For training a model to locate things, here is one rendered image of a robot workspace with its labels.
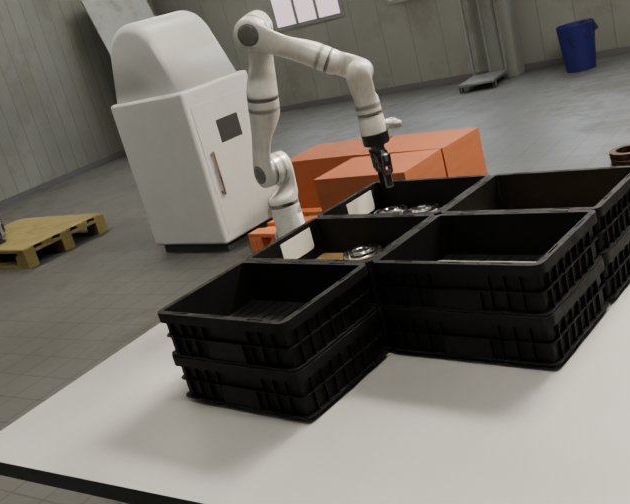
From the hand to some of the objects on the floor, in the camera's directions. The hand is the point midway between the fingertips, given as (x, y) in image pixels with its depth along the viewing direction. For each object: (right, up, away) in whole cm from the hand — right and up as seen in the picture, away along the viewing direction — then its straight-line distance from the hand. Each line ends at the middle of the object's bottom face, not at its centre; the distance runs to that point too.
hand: (385, 180), depth 231 cm
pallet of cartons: (+17, -6, +287) cm, 288 cm away
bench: (+21, -99, -3) cm, 102 cm away
